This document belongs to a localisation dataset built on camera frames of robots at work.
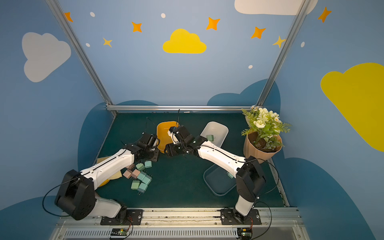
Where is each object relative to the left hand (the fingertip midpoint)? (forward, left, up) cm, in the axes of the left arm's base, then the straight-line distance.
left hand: (155, 152), depth 88 cm
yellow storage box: (-2, -8, +18) cm, 20 cm away
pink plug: (-10, +12, -8) cm, 17 cm away
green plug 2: (-17, +10, -8) cm, 21 cm away
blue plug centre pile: (-12, +8, -7) cm, 16 cm away
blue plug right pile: (-14, +4, -8) cm, 16 cm away
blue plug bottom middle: (-19, +6, -7) cm, 21 cm away
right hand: (-2, -10, +8) cm, 13 cm away
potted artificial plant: (+6, -63, +10) cm, 64 cm away
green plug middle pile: (-6, +10, -7) cm, 14 cm away
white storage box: (+22, -42, -7) cm, 48 cm away
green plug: (-5, +5, -5) cm, 9 cm away
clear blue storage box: (-14, -37, -7) cm, 40 cm away
